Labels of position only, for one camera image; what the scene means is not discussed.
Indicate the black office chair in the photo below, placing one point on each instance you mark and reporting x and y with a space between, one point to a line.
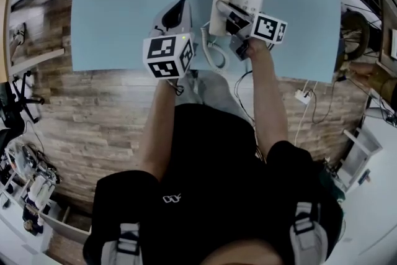
15 108

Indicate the person's right forearm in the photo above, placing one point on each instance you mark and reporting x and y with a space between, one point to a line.
268 96

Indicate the person's left forearm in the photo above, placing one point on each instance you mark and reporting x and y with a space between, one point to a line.
161 127

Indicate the round wicker stool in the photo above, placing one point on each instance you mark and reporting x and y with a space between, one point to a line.
355 34

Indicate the cluttered storage rack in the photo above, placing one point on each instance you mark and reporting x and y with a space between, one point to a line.
31 189

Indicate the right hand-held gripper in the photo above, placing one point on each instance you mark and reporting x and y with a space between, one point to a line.
266 28

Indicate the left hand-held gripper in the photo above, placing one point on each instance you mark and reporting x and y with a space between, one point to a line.
167 54

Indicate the white power strip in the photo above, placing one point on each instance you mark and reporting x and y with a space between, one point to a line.
303 96

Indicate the white shelf unit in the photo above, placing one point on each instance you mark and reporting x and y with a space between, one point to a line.
359 158

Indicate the person's grey trousers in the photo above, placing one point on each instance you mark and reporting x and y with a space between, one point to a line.
214 90

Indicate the person's black t-shirt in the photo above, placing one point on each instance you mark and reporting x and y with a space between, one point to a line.
217 170

